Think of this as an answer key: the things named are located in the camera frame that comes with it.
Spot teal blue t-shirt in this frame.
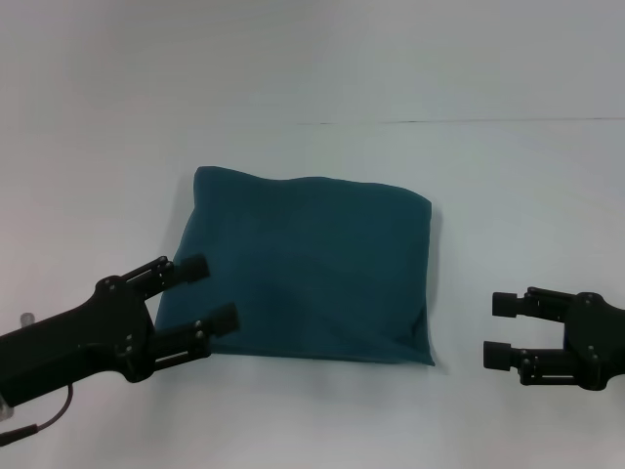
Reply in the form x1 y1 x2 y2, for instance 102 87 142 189
153 165 437 367

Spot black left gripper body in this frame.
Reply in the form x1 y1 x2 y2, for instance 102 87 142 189
0 276 158 408

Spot left arm cable with plug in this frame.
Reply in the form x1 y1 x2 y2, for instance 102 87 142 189
0 384 76 444

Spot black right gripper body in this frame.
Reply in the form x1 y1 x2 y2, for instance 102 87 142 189
558 290 625 393

